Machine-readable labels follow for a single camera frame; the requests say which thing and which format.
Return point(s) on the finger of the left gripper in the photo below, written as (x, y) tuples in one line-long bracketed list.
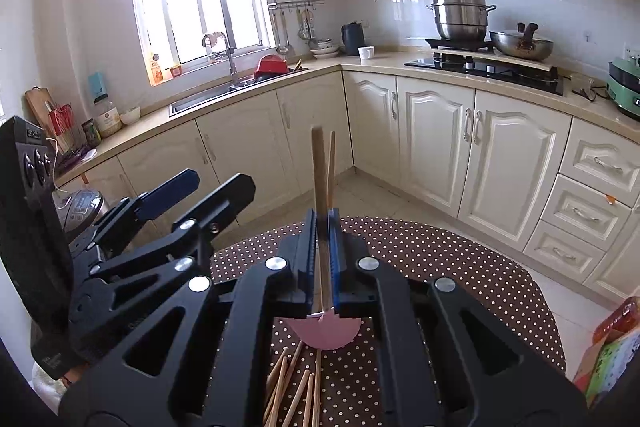
[(187, 242), (114, 231)]

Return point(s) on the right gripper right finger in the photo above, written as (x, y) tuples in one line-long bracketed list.
[(443, 358)]

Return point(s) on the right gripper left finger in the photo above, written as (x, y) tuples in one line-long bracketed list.
[(202, 357)]

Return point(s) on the wooden chopstick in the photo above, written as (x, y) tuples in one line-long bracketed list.
[(300, 390), (272, 408), (313, 401), (322, 209), (274, 374), (330, 172)]

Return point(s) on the kitchen faucet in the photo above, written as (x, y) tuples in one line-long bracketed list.
[(209, 42)]

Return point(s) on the rice cooker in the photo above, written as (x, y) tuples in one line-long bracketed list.
[(77, 211)]

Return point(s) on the small dark jar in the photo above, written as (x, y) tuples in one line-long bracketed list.
[(92, 133)]

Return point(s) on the large glass jar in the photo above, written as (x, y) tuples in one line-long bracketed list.
[(106, 116)]

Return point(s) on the white bowl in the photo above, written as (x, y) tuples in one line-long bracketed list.
[(131, 116)]

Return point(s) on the brown polka dot tablecloth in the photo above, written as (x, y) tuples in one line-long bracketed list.
[(350, 394)]

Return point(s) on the pink cylindrical cup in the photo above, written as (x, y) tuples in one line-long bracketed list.
[(325, 330)]

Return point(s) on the steel sink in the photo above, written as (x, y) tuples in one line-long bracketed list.
[(211, 94)]

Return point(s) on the wooden cutting board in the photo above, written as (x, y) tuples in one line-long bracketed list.
[(40, 103)]

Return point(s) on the colourful carton box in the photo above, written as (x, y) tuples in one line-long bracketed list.
[(615, 342)]

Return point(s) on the red dish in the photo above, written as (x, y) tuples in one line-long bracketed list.
[(271, 65)]

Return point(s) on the stacked white bowls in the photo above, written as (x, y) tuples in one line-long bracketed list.
[(324, 48)]

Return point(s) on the white mug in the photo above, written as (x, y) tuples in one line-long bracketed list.
[(366, 53)]

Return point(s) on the black electric kettle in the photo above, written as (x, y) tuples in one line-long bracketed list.
[(353, 38)]

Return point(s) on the black gas stove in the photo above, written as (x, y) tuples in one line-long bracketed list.
[(481, 59)]

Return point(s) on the green electric cooker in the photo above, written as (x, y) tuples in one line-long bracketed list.
[(624, 86)]

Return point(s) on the steel wok with lid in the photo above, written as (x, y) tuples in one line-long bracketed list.
[(522, 43)]

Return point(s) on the steel stacked steamer pot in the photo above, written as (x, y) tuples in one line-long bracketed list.
[(461, 20)]

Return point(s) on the utensil rail with ladles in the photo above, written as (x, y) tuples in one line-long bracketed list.
[(293, 19)]

